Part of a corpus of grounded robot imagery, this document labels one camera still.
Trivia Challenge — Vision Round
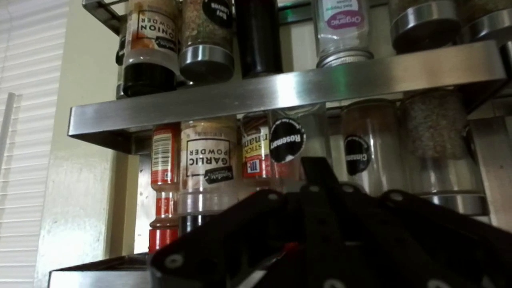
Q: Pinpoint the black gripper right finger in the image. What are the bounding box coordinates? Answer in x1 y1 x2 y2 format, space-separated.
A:
319 154 512 288

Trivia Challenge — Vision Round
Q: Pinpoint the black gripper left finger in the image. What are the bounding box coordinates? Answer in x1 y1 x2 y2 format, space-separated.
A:
149 154 343 288

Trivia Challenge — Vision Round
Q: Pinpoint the rosemary glass spice jar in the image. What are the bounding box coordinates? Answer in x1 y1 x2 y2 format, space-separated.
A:
268 108 330 180

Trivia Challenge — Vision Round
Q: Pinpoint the red yellow label bottle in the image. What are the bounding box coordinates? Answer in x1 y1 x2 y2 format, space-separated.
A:
239 111 276 180

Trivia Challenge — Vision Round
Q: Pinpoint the grey spice glass jar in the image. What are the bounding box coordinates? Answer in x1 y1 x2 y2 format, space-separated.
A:
402 89 489 215

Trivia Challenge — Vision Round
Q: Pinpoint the slim red spice bottle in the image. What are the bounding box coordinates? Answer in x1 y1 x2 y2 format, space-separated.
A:
149 122 183 252

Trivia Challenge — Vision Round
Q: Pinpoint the black bottle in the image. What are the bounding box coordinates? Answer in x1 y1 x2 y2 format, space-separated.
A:
234 0 285 79

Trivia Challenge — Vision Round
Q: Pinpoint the purple label spice jar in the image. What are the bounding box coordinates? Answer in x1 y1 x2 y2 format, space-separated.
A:
311 0 375 68

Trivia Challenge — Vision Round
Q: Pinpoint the garlic powder jar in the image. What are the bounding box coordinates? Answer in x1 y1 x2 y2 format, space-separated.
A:
180 118 241 230

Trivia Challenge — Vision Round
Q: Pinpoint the black label glass jar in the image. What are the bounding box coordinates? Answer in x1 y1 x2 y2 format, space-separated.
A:
341 102 399 196

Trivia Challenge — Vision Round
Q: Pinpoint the onion powder jar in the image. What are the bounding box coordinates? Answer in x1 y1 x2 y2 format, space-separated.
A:
116 0 183 98

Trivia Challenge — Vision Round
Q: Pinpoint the white window blind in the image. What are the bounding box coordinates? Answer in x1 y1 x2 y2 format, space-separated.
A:
0 0 73 288

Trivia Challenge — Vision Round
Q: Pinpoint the steel wall spice rack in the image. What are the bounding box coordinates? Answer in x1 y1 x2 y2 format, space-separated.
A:
47 0 512 288

